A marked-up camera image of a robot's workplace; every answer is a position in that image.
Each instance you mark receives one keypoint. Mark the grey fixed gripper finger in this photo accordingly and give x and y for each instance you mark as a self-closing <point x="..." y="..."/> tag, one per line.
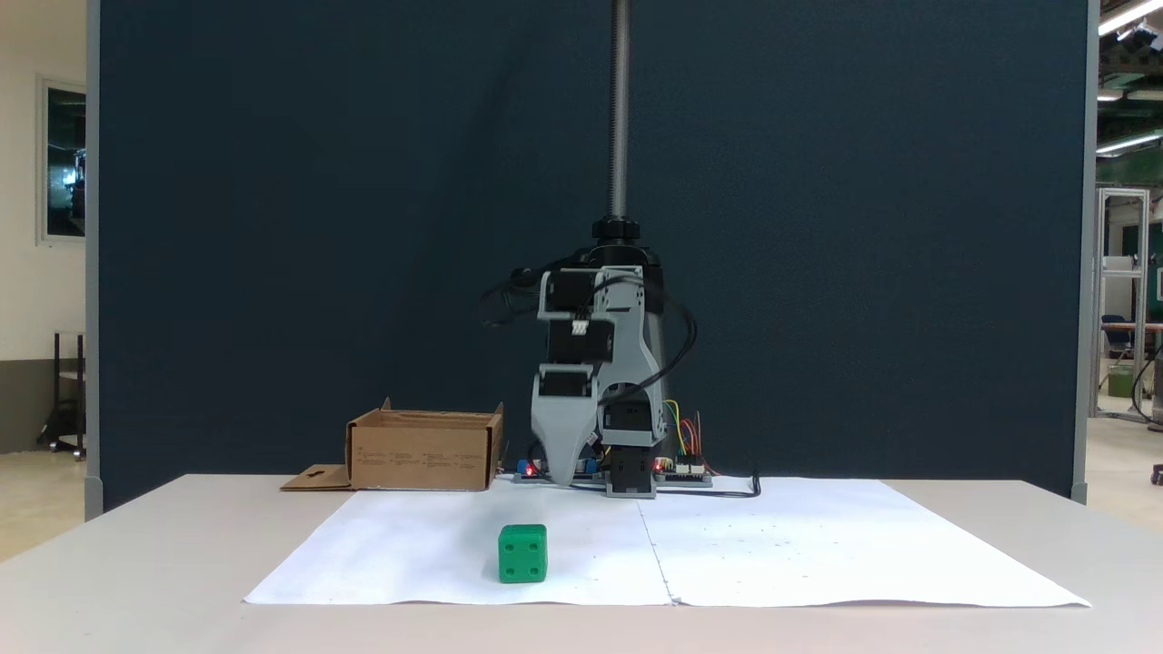
<point x="581" y="436"/>

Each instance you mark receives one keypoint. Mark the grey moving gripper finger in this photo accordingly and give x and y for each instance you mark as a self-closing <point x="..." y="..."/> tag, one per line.
<point x="548" y="436"/>

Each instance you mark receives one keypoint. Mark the green dice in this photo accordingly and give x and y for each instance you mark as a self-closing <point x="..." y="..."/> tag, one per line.
<point x="522" y="554"/>

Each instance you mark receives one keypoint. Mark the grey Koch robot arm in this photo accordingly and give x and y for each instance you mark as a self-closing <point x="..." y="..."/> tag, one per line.
<point x="636" y="363"/>

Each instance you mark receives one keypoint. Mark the green bin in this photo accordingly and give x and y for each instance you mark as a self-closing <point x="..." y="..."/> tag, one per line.
<point x="1120" y="381"/>

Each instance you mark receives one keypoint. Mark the blue circuit board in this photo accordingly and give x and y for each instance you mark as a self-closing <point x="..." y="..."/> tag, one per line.
<point x="530" y="472"/>

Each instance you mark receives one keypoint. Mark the brown cardboard box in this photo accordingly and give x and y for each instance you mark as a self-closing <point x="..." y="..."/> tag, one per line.
<point x="418" y="459"/>

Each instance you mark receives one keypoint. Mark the white paper sheet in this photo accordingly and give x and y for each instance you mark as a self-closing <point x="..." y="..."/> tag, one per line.
<point x="427" y="545"/>
<point x="818" y="545"/>

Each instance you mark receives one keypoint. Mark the black tripod with metal pole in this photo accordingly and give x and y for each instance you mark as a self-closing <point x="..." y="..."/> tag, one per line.
<point x="620" y="109"/>

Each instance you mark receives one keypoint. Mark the dark blue partition panel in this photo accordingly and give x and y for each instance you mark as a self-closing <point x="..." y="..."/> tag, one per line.
<point x="273" y="227"/>

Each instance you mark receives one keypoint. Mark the black wheeled cart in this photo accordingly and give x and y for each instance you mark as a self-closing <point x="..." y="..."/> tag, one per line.
<point x="71" y="400"/>

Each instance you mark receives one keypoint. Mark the ceiling light strip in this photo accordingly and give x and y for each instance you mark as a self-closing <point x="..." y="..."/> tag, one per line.
<point x="1127" y="16"/>

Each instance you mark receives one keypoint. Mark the aluminium profile frame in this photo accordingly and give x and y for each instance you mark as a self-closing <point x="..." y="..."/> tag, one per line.
<point x="1101" y="300"/>

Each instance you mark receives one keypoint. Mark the framed wall window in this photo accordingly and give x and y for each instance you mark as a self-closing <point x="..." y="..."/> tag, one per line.
<point x="64" y="163"/>

